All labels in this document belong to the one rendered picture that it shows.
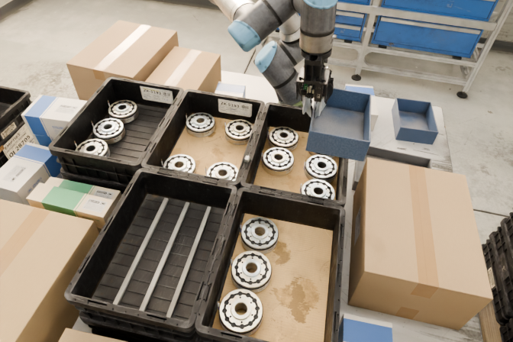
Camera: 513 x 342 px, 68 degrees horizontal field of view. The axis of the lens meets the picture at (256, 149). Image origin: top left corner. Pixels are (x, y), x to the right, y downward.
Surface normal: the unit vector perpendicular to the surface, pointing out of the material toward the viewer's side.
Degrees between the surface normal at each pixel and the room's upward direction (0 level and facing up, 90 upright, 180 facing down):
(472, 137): 0
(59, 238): 0
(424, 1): 90
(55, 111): 0
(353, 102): 90
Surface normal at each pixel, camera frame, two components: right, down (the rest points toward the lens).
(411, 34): -0.23, 0.68
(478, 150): 0.04, -0.71
